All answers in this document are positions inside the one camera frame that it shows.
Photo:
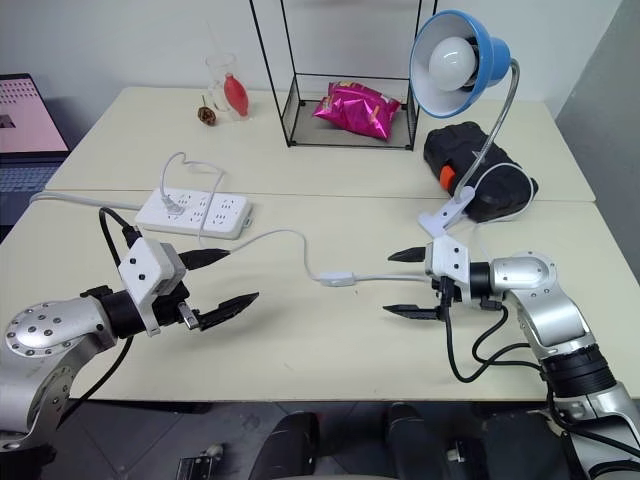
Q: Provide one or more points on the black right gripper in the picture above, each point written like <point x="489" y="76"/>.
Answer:
<point x="448" y="292"/>

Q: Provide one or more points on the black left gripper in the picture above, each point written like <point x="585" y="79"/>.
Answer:
<point x="170" y="305"/>

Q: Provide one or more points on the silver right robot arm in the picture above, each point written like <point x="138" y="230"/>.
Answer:
<point x="550" y="320"/>

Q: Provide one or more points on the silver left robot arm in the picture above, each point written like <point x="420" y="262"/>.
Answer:
<point x="47" y="327"/>

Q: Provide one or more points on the white plug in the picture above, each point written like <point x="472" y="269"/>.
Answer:
<point x="172" y="205"/>

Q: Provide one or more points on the blue clip-on desk lamp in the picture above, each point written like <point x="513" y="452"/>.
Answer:
<point x="492" y="55"/>

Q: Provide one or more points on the white power strip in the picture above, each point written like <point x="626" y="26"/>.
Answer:
<point x="225" y="212"/>

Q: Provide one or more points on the black tool case orange latch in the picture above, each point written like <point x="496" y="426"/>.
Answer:
<point x="457" y="145"/>

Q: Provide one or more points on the dark rounded shape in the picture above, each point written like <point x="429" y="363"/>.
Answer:
<point x="287" y="445"/>
<point x="415" y="440"/>

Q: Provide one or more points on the brown dried flower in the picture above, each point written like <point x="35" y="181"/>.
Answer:
<point x="207" y="115"/>

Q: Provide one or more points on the small metal caster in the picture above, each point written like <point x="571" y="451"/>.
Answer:
<point x="200" y="462"/>

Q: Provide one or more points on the pink snack bag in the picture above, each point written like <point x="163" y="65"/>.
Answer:
<point x="357" y="112"/>

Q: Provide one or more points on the red bulb-shaped object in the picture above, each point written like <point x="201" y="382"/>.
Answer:
<point x="236" y="95"/>

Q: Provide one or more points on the clear glass cup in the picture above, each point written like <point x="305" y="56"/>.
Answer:
<point x="217" y="75"/>

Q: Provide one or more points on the white light bulb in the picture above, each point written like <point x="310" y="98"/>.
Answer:
<point x="450" y="62"/>

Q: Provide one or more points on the laptop with pink screen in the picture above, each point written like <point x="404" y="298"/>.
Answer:
<point x="27" y="115"/>

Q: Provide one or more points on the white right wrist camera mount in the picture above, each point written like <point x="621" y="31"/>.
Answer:
<point x="450" y="260"/>

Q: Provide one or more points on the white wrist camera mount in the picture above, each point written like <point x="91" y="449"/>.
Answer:
<point x="450" y="260"/>
<point x="145" y="265"/>

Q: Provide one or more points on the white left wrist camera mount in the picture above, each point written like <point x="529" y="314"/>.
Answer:
<point x="145" y="265"/>

